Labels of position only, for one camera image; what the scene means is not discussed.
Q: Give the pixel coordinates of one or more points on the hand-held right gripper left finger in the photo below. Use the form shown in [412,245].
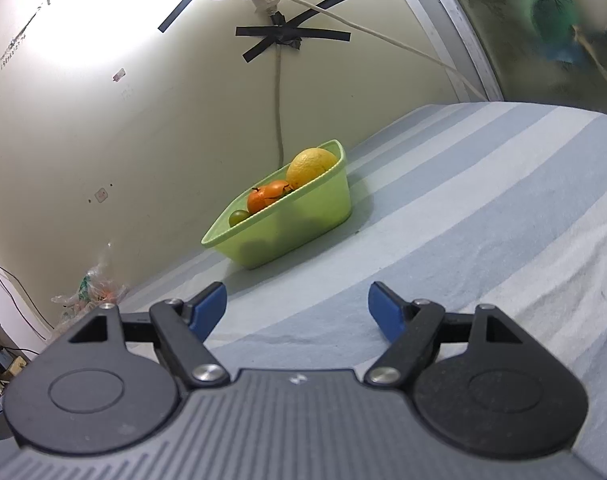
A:
[208,310]

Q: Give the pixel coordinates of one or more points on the green blurry object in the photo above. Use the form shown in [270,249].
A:
[551,15]

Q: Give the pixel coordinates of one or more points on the black tape cross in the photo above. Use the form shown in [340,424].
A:
[283,32]

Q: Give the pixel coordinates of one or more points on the large orange tangerine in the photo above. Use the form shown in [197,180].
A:
[276,192]

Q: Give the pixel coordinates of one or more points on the yellow citrus fruit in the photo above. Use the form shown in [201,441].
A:
[311,166]

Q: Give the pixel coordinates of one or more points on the metal window frame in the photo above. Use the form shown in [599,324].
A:
[458,25]

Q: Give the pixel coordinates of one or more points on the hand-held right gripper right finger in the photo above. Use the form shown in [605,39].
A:
[388,315]

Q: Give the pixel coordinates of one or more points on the green tangerine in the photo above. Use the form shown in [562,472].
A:
[238,217]

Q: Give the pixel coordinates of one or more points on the striped bed sheet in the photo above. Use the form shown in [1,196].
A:
[483,210]

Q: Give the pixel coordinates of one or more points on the light green plastic basket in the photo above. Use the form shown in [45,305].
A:
[303,220]

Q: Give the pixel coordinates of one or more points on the floor power strip with plugs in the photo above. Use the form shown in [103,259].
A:
[0,375]

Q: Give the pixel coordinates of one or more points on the wall socket plate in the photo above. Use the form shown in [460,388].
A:
[101,194]

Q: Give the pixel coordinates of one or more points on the black tape strip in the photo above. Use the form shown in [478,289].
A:
[181,9]

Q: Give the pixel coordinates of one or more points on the clear plastic bag of produce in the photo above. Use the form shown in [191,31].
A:
[90,290]

